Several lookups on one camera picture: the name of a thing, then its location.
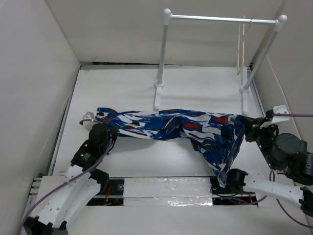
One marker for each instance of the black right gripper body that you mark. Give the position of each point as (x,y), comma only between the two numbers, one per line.
(263,136)

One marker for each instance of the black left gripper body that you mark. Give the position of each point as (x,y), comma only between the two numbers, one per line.
(111,133)

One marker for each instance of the blue white red patterned trousers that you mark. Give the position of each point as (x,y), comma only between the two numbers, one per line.
(216,136)

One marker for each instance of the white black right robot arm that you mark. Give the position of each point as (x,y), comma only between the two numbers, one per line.
(283,152)

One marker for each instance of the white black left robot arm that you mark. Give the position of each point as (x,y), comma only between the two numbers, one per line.
(82,182)

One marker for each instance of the beige wooden clothes hanger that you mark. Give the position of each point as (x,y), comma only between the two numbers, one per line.
(241,46)

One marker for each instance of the white metal clothes rack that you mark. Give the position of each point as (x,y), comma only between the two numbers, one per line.
(246,82)

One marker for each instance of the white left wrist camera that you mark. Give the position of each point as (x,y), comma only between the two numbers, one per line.
(88,121)

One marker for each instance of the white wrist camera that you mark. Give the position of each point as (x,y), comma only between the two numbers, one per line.
(88,121)
(275,116)

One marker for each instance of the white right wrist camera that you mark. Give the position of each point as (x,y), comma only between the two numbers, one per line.
(275,116)

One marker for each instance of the black base rail with tape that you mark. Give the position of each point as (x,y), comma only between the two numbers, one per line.
(169,191)

